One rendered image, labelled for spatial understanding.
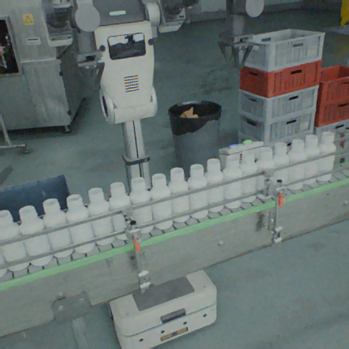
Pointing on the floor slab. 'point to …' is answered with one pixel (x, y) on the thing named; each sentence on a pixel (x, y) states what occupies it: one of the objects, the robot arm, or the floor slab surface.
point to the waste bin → (195, 134)
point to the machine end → (37, 72)
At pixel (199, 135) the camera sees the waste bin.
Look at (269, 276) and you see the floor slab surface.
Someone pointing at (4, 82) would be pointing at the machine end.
